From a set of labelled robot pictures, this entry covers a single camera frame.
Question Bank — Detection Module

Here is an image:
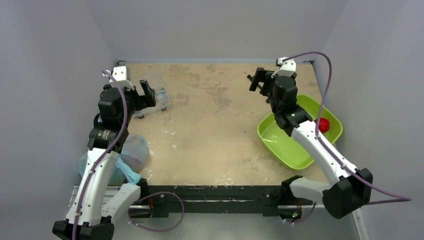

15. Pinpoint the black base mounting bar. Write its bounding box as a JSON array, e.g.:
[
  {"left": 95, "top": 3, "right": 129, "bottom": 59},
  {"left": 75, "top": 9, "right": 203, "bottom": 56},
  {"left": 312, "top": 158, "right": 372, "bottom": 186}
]
[{"left": 129, "top": 185, "right": 313, "bottom": 219}]

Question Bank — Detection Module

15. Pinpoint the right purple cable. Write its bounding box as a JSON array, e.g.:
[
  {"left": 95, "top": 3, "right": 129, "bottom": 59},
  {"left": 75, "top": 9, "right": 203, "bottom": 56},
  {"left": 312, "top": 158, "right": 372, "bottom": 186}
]
[{"left": 281, "top": 51, "right": 412, "bottom": 204}]

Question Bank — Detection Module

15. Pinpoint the red fake apple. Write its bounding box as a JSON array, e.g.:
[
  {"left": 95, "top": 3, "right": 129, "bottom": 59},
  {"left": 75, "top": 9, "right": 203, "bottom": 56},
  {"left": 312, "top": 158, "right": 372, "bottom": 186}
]
[{"left": 314, "top": 117, "right": 330, "bottom": 134}]

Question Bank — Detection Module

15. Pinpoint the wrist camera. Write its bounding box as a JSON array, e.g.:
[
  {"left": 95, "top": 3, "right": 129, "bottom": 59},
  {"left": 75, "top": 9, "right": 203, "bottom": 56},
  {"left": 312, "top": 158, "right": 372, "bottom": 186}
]
[
  {"left": 106, "top": 65, "right": 135, "bottom": 90},
  {"left": 271, "top": 57, "right": 297, "bottom": 78}
]

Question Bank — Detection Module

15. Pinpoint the green plastic bowl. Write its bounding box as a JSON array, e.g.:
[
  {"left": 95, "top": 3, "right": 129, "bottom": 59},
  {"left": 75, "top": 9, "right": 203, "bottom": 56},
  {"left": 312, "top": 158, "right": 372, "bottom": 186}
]
[{"left": 256, "top": 94, "right": 344, "bottom": 171}]

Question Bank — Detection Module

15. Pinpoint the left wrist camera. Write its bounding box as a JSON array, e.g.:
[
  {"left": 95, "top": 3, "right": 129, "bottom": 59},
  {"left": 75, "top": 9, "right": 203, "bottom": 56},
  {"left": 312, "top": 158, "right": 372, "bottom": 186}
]
[{"left": 106, "top": 65, "right": 135, "bottom": 90}]

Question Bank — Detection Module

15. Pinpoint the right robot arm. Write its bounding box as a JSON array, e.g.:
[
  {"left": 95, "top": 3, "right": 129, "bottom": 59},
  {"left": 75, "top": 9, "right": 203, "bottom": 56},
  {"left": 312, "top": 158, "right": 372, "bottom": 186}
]
[{"left": 249, "top": 67, "right": 373, "bottom": 219}]

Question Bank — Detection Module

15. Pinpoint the blue plastic bag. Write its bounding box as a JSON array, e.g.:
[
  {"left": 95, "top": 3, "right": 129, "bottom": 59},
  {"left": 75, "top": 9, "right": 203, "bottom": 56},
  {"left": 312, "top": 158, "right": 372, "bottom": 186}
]
[{"left": 78, "top": 133, "right": 150, "bottom": 186}]

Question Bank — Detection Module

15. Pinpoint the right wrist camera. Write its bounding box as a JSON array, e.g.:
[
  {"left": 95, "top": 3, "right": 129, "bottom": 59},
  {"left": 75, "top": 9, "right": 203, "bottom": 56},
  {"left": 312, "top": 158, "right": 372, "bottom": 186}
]
[{"left": 271, "top": 57, "right": 297, "bottom": 78}]

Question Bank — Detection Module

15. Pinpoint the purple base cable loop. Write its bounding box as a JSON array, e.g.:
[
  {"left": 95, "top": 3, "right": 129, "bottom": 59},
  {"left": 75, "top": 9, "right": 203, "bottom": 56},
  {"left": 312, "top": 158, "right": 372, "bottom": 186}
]
[{"left": 127, "top": 191, "right": 186, "bottom": 233}]

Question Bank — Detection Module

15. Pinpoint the clear plastic screw organizer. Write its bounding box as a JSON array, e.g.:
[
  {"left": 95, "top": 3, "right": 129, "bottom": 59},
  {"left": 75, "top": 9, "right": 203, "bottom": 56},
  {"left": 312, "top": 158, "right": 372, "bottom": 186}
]
[{"left": 130, "top": 71, "right": 171, "bottom": 119}]

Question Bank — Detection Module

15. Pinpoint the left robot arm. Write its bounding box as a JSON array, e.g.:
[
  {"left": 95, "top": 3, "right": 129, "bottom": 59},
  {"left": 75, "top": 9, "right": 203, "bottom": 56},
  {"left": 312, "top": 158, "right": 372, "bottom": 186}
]
[{"left": 52, "top": 79, "right": 157, "bottom": 240}]

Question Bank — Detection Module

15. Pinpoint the black T-handle tool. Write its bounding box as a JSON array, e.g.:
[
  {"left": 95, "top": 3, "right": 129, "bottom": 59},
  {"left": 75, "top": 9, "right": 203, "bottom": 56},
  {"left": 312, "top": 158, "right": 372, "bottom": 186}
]
[{"left": 247, "top": 74, "right": 262, "bottom": 90}]

